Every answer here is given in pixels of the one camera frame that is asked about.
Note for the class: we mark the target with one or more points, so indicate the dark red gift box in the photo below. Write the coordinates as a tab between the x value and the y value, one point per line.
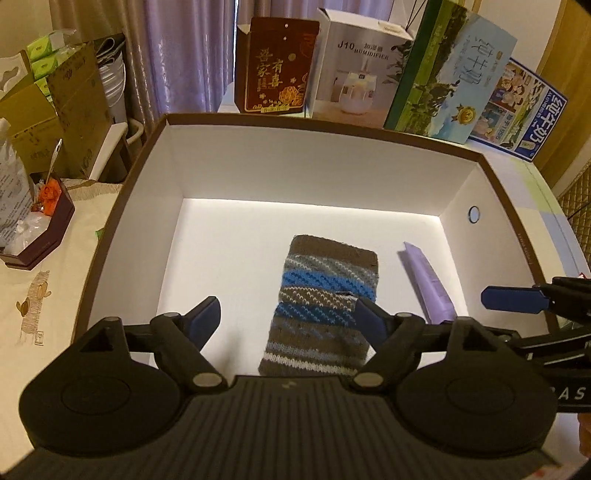
277	69

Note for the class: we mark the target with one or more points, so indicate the white humidifier box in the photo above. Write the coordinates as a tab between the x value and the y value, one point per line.
355	69

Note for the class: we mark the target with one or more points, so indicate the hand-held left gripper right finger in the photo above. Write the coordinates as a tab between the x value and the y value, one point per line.
369	323

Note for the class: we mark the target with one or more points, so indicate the green tissue packets bundle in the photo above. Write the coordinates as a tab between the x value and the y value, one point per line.
44	55

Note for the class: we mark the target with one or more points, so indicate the metal spoon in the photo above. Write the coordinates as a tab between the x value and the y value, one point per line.
53	159

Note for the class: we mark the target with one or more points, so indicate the green landscape carton box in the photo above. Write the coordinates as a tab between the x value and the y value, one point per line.
443	83

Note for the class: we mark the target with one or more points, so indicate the orange snack packet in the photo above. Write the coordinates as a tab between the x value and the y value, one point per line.
50	196

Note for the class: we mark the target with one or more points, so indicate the white printed plastic bag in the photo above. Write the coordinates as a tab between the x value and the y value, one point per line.
14	194

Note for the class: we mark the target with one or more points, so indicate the beige embroidered tablecloth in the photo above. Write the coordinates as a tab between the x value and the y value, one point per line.
51	300

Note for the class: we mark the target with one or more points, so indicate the striped knitted pouch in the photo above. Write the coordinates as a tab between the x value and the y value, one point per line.
318	277

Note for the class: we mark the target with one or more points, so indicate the pleated curtain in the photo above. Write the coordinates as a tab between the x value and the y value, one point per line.
184	55

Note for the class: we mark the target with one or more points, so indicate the dark red tray box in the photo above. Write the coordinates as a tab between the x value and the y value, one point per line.
51	230

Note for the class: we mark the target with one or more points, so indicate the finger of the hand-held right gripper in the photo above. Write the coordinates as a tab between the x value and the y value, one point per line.
512	300
554	341

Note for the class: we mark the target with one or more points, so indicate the blue cartoon milk box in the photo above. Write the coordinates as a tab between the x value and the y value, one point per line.
521	115

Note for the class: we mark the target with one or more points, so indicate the large white box brown rim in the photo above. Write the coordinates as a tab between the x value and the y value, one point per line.
300	175

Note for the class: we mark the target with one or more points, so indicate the brown cardboard box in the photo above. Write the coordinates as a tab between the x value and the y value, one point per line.
78	115

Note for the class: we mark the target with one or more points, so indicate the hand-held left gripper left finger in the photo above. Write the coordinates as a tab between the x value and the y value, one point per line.
205	323

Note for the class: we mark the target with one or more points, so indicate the purple tube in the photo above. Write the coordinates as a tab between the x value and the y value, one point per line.
427	281

